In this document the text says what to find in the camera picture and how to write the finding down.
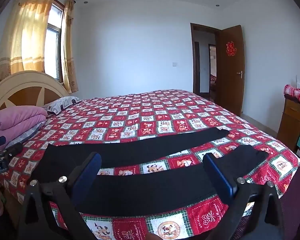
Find black pants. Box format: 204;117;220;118
31;127;269;217

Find grey folded sheet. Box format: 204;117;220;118
5;121;46;149

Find pink folded blanket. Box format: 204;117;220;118
0;106;47;147

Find beige wooden headboard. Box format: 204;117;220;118
0;71;69;110

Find white patterned pillow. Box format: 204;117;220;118
42;96;82;115

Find wooden dresser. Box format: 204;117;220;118
276;94;300;153

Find window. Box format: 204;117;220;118
44;0;64;83

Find yellow curtain right panel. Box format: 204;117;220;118
61;0;78;94

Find yellow curtain panel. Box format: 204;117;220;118
61;0;78;94
0;0;53;82

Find yellow curtain left panel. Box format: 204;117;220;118
0;0;53;82

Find red plaid cloth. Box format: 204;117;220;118
283;85;300;102

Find brown wooden door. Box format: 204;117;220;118
217;25;245;115

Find red door decoration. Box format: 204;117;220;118
226;41;237;56

